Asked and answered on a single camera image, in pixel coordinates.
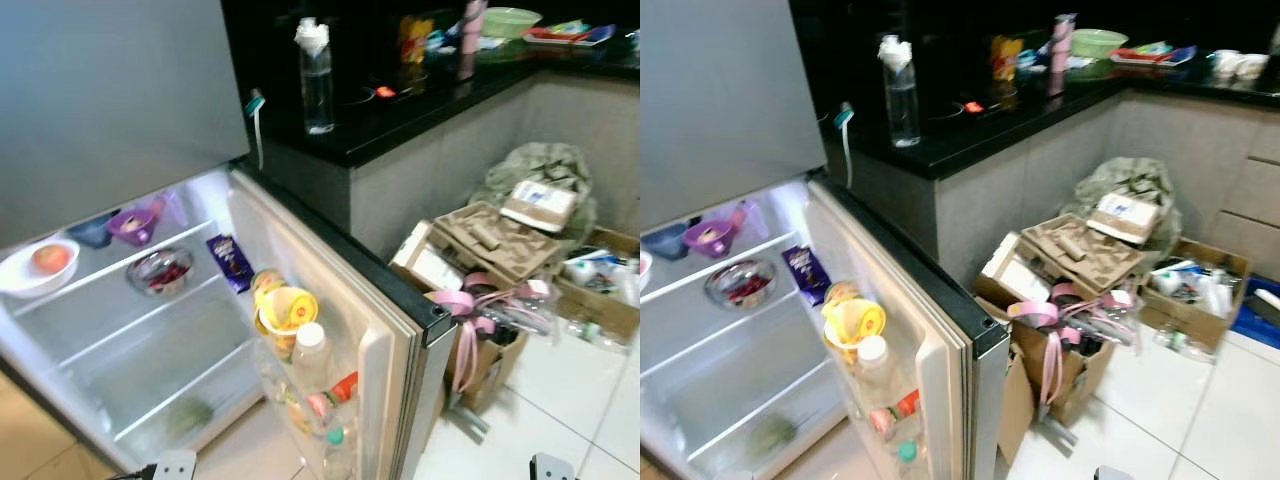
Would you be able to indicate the silver fridge cabinet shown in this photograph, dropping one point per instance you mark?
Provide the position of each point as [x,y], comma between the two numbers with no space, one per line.
[720,370]
[130,350]

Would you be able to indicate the blue bowl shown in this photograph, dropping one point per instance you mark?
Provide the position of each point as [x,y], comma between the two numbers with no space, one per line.
[92,232]
[665,243]

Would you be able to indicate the open cardboard box of clutter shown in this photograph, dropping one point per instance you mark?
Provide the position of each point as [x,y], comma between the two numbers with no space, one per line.
[600,310]
[1195,320]

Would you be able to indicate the labelled cardboard parcel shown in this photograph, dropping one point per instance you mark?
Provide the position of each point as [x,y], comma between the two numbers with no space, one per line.
[538,205]
[1125,218]

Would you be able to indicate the steel bowl of red berries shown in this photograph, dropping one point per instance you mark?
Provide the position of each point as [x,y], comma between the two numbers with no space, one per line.
[740,285]
[160,272]

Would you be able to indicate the grey-green crumpled bag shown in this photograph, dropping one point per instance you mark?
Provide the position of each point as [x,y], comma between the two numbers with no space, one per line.
[1125,180]
[540,165]

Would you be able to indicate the brown moulded pulp tray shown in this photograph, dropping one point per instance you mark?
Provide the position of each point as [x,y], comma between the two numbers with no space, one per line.
[495,240]
[1080,252]

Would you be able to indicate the silver freezer door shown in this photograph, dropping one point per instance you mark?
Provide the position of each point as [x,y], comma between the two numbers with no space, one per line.
[720,100]
[110,110]

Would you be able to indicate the purple chocolate bar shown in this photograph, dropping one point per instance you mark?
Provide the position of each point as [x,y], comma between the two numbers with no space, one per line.
[230,262]
[806,275]

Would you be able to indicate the tall brown cardboard box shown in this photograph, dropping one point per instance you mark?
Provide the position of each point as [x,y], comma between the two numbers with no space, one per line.
[1075,375]
[490,360]

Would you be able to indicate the pink ribbon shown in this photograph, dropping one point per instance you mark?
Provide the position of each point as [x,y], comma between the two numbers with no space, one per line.
[455,302]
[1035,313]

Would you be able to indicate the green yellow noodle cup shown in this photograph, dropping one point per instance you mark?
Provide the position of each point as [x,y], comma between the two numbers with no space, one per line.
[840,294]
[266,283]

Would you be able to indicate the beige kitchen base cabinets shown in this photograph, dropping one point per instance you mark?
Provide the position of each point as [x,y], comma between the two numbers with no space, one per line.
[1010,210]
[430,190]

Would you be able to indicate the red tray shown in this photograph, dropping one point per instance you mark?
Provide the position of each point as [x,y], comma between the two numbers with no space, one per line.
[1150,55]
[565,35]

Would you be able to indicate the green plastic bowl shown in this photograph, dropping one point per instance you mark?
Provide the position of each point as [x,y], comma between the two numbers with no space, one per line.
[1098,42]
[512,22]

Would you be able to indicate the pink tall bottle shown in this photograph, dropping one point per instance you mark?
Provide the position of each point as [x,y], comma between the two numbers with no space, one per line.
[471,35]
[1061,50]

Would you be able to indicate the black kitchen countertop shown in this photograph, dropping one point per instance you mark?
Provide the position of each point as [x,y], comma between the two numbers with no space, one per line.
[980,135]
[400,120]

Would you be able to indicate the clear white-capped bottle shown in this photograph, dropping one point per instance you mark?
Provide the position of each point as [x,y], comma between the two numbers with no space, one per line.
[310,360]
[877,372]

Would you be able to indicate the clear tall water bottle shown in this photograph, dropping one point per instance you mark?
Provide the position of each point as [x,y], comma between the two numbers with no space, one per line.
[900,95]
[317,80]

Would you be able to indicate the orange snack packet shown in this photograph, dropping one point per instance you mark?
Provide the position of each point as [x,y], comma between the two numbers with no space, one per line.
[1007,58]
[416,40]

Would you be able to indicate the small red sauce bottle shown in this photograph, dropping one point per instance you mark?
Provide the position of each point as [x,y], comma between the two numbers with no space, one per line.
[335,395]
[895,415]

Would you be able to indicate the teal-capped water bottle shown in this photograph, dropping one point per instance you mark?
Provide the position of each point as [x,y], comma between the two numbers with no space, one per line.
[335,445]
[906,458]

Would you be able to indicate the orange round fruit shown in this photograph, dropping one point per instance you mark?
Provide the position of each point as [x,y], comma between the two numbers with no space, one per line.
[52,260]

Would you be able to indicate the white ceramic cup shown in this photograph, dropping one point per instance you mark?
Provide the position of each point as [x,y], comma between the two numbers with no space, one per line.
[1222,64]
[1254,67]

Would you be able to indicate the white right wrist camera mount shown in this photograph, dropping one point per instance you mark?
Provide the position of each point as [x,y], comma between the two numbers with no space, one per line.
[1115,473]
[552,468]

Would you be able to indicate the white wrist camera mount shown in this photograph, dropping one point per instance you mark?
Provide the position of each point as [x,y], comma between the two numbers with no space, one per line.
[175,466]
[552,468]
[1115,473]

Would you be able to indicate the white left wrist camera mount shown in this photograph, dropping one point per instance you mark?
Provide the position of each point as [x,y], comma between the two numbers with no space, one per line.
[175,466]

